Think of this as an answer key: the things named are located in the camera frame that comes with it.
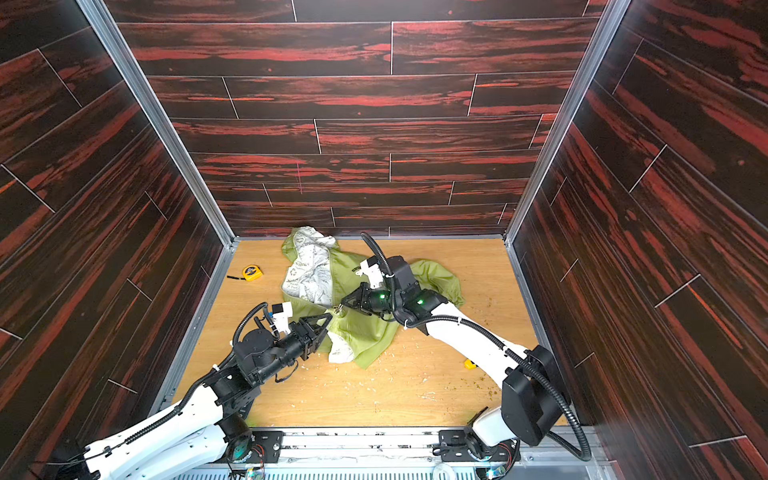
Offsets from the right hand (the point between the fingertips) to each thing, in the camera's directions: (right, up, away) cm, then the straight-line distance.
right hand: (344, 297), depth 76 cm
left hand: (-2, -5, -4) cm, 7 cm away
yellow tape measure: (-39, +5, +32) cm, 51 cm away
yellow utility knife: (+35, -21, +11) cm, 42 cm away
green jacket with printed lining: (-12, +4, +23) cm, 26 cm away
